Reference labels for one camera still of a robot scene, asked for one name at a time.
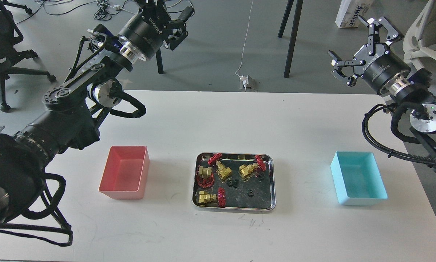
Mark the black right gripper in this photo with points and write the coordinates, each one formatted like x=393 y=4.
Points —
x=374 y=62

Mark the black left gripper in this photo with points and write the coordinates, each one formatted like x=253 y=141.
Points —
x=145 y=32

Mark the brass valve red handle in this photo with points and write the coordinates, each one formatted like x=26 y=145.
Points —
x=223 y=172
x=204 y=177
x=206 y=198
x=247 y=170

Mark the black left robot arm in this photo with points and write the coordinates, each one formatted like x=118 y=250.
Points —
x=74 y=111

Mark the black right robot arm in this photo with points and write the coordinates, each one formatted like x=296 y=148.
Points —
x=413 y=108

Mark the light blue plastic box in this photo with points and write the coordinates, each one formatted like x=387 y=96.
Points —
x=357 y=178

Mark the pink plastic box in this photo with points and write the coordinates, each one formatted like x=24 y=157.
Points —
x=125 y=173

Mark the black table legs left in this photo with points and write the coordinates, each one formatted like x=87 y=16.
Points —
x=159 y=62

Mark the black table legs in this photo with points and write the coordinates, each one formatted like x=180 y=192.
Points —
x=159 y=62
x=294 y=31

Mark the white paper bag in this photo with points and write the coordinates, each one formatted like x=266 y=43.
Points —
x=350 y=11

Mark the black table legs right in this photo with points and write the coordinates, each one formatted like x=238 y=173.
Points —
x=294 y=31

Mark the white power adapter on floor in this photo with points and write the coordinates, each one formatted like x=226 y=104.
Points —
x=246 y=83

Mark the metal tray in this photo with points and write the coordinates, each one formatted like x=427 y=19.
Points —
x=236 y=198

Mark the black office chair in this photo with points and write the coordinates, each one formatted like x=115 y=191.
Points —
x=10 y=35

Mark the brass valve red handle top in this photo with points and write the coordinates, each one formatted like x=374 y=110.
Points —
x=223 y=172

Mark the brass valve red handle bottom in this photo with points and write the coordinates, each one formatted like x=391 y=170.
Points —
x=206 y=198

